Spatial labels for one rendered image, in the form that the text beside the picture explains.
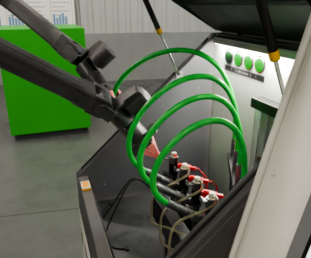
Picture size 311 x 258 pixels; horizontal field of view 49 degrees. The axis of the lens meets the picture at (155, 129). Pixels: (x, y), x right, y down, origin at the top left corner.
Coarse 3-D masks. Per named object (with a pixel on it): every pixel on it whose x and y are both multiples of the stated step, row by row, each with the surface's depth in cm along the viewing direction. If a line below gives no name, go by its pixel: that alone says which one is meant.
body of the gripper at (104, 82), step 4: (96, 72) 104; (88, 76) 103; (92, 76) 103; (96, 76) 103; (100, 76) 104; (88, 80) 103; (92, 80) 103; (96, 80) 103; (100, 80) 103; (104, 80) 104; (100, 84) 99; (104, 84) 100; (112, 84) 105
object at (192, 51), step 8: (176, 48) 96; (184, 48) 96; (152, 56) 97; (200, 56) 96; (208, 56) 96; (136, 64) 98; (216, 64) 96; (128, 72) 99; (224, 72) 97; (120, 80) 100; (224, 80) 98; (232, 88) 99
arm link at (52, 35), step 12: (0, 0) 114; (12, 0) 113; (12, 12) 114; (24, 12) 112; (36, 12) 112; (36, 24) 110; (48, 24) 109; (48, 36) 108; (60, 36) 106; (60, 48) 106; (84, 48) 110
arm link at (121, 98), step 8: (136, 88) 89; (112, 96) 94; (120, 96) 91; (128, 96) 88; (136, 96) 88; (144, 96) 89; (104, 104) 86; (120, 104) 89; (128, 104) 90; (136, 104) 89; (96, 112) 87; (104, 112) 87; (112, 112) 88; (136, 112) 90
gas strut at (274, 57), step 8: (256, 0) 56; (264, 0) 56; (264, 8) 57; (264, 16) 57; (264, 24) 58; (264, 32) 59; (272, 32) 59; (272, 40) 59; (272, 48) 60; (272, 56) 61; (280, 72) 63; (280, 80) 64; (280, 88) 65
